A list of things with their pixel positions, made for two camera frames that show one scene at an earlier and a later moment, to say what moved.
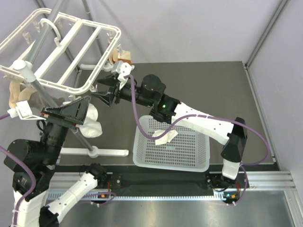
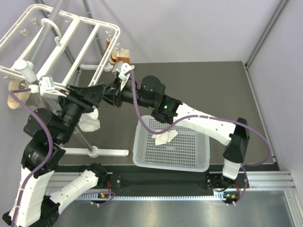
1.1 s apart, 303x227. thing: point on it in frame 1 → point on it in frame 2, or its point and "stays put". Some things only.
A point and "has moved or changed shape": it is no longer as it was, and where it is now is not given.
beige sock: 16,95 stays put
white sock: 91,127 has moved or changed shape
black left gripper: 73,113 → 89,97
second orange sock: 114,56 stays put
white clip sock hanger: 23,68 has moved or changed shape
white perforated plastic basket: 189,151 stays put
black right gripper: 112,81 stays put
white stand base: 95,152 stays put
